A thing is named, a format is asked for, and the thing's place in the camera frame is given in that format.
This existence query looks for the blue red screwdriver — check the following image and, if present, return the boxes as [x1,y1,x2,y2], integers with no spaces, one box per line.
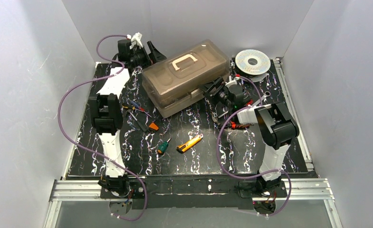
[121,100,152,118]

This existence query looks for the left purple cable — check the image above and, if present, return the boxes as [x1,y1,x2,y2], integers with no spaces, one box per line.
[57,34,149,222]

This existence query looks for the purple cable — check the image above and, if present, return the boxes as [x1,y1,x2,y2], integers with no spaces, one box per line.
[216,75,292,218]
[57,34,149,222]

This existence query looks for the white filament spool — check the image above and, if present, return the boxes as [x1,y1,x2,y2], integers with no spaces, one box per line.
[234,49,271,82]

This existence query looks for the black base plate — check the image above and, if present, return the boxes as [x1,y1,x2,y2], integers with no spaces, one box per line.
[98,175,288,209]

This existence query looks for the black marbled table mat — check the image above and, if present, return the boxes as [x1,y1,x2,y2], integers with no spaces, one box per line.
[66,59,309,178]

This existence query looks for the yellow black utility knife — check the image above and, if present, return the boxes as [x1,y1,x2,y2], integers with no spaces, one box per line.
[176,134,203,154]

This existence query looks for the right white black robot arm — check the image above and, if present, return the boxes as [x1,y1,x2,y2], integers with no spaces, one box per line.
[199,77,299,194]

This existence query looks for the orange black pliers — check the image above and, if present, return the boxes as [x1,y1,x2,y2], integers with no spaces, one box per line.
[216,121,252,130]

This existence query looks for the green stubby screwdriver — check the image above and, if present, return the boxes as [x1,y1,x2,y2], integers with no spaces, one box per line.
[157,138,171,155]

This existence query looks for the orange black scraper tool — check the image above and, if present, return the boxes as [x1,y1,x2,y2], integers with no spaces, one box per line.
[126,109,159,133]

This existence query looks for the silver wrench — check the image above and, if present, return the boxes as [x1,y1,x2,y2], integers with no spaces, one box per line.
[252,91,271,106]

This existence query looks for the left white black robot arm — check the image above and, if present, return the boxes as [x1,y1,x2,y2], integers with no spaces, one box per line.
[88,38,166,195]

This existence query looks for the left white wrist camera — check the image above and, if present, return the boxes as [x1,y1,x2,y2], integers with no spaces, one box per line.
[127,32,143,49]

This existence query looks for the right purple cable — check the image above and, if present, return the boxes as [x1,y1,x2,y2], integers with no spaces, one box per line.
[216,75,292,218]

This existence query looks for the translucent brown beige tool box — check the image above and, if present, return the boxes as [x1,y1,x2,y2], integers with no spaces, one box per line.
[142,39,230,118]

